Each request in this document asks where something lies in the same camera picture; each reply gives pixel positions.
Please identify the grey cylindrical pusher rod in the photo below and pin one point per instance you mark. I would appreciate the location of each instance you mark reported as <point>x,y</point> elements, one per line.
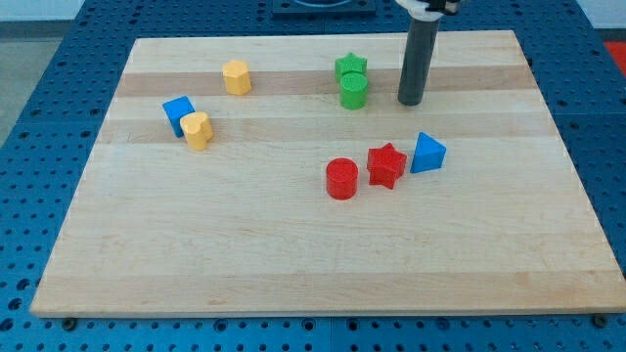
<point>416,62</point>

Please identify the blue cube block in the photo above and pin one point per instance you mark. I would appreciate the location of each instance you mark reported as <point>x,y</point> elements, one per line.
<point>175,110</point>

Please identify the yellow hexagon block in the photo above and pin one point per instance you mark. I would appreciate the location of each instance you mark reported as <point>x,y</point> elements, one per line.
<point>236,77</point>

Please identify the red star block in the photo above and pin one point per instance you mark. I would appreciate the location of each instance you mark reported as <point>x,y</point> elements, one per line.
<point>386,165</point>

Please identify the green cylinder block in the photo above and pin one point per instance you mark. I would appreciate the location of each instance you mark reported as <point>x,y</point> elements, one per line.
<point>353,90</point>

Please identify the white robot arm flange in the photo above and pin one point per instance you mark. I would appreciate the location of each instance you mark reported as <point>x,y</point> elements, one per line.
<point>430,10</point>

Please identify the wooden board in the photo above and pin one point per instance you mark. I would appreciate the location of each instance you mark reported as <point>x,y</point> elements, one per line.
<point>246,227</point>

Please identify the red cylinder block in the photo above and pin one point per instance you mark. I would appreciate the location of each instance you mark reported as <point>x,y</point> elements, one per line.
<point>341,178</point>

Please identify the blue triangle block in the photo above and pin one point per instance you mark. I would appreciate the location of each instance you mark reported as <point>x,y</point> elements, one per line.
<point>428,154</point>

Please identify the yellow heart block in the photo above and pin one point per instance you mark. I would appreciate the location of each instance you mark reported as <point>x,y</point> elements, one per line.
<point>197,130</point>

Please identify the green star block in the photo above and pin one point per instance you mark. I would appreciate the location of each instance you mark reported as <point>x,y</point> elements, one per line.
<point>350,63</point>

